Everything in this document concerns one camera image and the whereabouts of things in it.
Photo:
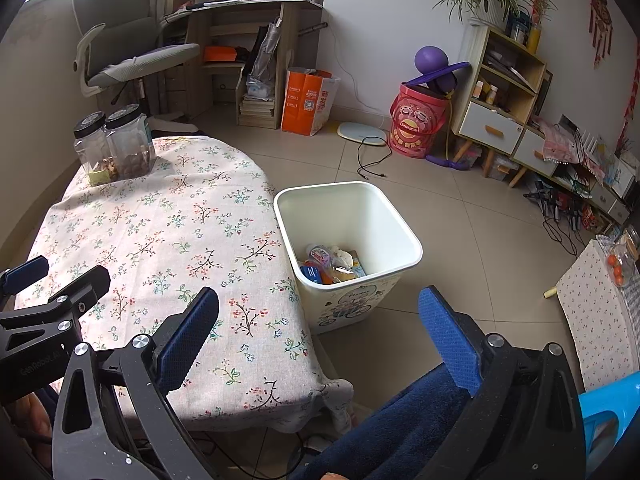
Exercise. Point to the crushed clear plastic bottle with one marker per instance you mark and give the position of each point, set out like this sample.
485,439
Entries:
320,255

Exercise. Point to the purple plastic floor toy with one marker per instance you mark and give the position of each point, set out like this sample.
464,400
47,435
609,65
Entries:
452,162

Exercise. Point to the tall wooden cabinet white drawer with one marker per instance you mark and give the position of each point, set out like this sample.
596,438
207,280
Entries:
492,130

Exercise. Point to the clear container of orange fruits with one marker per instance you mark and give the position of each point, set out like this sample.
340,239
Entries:
625,260

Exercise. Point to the white bathroom scale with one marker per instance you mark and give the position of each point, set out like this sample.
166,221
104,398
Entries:
362,134

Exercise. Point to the orange box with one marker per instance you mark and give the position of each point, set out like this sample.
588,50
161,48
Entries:
221,54

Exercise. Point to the white paper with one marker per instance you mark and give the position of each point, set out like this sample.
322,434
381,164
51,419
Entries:
342,255

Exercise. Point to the purple bounce ball toy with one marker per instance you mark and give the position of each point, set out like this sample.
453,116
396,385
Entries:
430,60

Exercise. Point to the low wooden cabinet white drawer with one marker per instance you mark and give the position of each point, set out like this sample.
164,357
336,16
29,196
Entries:
537,152

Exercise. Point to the orange white paper bag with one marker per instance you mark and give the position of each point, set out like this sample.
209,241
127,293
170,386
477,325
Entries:
305,102

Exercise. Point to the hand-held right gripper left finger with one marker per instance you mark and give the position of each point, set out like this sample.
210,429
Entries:
187,332

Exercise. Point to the red printed bucket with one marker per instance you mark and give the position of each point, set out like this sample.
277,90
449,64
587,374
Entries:
417,125

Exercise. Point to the grey office chair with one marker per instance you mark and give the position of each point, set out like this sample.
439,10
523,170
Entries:
140,60

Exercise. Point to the pink cloth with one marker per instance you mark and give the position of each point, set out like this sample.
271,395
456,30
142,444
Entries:
565,147

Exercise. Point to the red hanging wall ornament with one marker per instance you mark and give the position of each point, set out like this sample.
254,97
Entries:
601,25

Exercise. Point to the white plastic trash bin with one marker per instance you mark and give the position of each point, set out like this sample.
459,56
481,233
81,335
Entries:
350,210

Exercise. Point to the clear plastic storage box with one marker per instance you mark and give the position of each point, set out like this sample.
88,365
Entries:
502,169

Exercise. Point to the clear jar black lid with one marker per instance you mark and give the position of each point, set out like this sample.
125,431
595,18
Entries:
92,155

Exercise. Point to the blue plastic stool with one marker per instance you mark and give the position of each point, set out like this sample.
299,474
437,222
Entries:
610,400

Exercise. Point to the floral tablecloth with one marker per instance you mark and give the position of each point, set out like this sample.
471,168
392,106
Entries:
150,220

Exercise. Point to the person's navy trouser leg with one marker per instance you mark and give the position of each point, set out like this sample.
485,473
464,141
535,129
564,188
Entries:
390,430

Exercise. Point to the small cardboard drink box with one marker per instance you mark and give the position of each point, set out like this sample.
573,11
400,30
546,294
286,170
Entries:
357,263

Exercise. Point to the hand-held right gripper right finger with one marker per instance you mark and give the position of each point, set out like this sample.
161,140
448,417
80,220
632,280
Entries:
447,340

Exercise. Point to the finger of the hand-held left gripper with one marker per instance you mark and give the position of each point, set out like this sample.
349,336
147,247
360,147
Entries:
27,272
85,287

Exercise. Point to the clear jar teal label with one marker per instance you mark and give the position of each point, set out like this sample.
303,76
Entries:
132,150

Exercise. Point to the cherry print tablecloth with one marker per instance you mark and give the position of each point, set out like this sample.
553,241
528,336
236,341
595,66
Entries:
595,320

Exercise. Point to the grey plastic bag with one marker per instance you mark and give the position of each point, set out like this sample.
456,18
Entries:
265,60

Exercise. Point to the stack of books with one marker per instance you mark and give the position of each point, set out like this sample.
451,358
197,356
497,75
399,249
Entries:
257,112

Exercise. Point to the wooden computer desk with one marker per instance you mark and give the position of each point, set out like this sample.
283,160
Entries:
295,35

